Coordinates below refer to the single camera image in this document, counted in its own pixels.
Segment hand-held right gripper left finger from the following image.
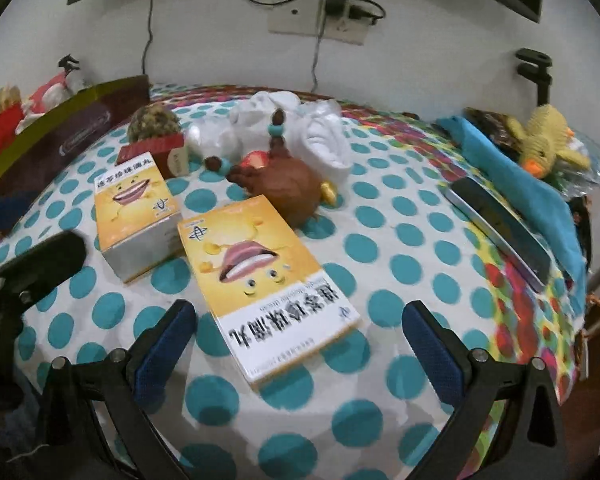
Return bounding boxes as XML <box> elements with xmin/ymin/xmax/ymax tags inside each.
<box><xmin>32</xmin><ymin>299</ymin><xmax>198</xmax><ymax>480</ymax></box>

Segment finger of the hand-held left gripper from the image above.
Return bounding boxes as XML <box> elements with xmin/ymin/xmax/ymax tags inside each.
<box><xmin>0</xmin><ymin>192</ymin><xmax>48</xmax><ymax>238</ymax></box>
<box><xmin>0</xmin><ymin>230</ymin><xmax>88</xmax><ymax>306</ymax></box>

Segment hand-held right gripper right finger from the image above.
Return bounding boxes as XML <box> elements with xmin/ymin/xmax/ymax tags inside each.
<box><xmin>401</xmin><ymin>300</ymin><xmax>568</xmax><ymax>480</ymax></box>

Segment small yellow medicine box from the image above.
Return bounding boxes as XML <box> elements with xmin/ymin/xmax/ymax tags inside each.
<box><xmin>92</xmin><ymin>151</ymin><xmax>181</xmax><ymax>283</ymax></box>

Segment brown and gold gift box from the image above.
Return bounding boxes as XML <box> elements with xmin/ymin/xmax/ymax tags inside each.
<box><xmin>0</xmin><ymin>75</ymin><xmax>151</xmax><ymax>198</ymax></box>

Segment large yellow medicine box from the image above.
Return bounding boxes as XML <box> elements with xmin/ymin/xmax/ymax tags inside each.
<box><xmin>176</xmin><ymin>195</ymin><xmax>361</xmax><ymax>392</ymax></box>

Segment brown plush toy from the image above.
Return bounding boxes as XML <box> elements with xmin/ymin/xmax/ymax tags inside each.
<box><xmin>204</xmin><ymin>108</ymin><xmax>338</xmax><ymax>226</ymax></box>

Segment shiny white plastic bag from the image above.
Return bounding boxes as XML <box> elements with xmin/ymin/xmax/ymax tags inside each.
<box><xmin>186</xmin><ymin>119</ymin><xmax>246</xmax><ymax>163</ymax></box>

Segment translucent white plastic bag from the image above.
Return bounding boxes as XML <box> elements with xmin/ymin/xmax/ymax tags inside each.
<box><xmin>300</xmin><ymin>100</ymin><xmax>343</xmax><ymax>126</ymax></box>

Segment white cloth bundle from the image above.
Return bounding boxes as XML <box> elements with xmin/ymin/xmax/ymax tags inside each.
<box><xmin>228</xmin><ymin>91</ymin><xmax>301</xmax><ymax>131</ymax></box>

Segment spray bottle with black trigger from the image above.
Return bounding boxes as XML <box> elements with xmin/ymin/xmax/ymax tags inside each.
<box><xmin>22</xmin><ymin>55</ymin><xmax>86</xmax><ymax>121</ymax></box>

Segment polka dot blanket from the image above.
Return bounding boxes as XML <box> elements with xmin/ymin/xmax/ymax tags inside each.
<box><xmin>0</xmin><ymin>82</ymin><xmax>600</xmax><ymax>480</ymax></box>

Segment black smartphone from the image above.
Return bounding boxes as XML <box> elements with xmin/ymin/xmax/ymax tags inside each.
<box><xmin>442</xmin><ymin>176</ymin><xmax>553</xmax><ymax>295</ymax></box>

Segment teal cloth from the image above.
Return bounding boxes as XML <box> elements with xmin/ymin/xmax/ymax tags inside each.
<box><xmin>432</xmin><ymin>116</ymin><xmax>588</xmax><ymax>311</ymax></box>

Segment dark patterned cloth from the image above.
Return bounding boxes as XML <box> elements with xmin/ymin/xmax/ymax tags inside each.
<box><xmin>462</xmin><ymin>107</ymin><xmax>526</xmax><ymax>161</ymax></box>

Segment yellow knitted duck toy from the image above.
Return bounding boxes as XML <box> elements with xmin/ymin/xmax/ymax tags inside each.
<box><xmin>510</xmin><ymin>104</ymin><xmax>592</xmax><ymax>178</ymax></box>

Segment clear plastic bag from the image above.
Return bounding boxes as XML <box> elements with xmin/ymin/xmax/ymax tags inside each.
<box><xmin>550</xmin><ymin>135</ymin><xmax>600</xmax><ymax>198</ymax></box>

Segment black clamp stand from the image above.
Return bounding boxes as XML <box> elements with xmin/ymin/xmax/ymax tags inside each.
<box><xmin>515</xmin><ymin>48</ymin><xmax>553</xmax><ymax>111</ymax></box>

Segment black plug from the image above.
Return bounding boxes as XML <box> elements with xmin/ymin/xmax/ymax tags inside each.
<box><xmin>349</xmin><ymin>0</ymin><xmax>387</xmax><ymax>26</ymax></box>

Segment grey hanging cable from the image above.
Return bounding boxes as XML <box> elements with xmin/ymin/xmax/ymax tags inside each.
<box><xmin>141</xmin><ymin>0</ymin><xmax>173</xmax><ymax>78</ymax></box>

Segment white wall outlet plate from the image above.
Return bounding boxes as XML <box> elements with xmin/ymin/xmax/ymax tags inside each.
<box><xmin>267</xmin><ymin>0</ymin><xmax>371</xmax><ymax>46</ymax></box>

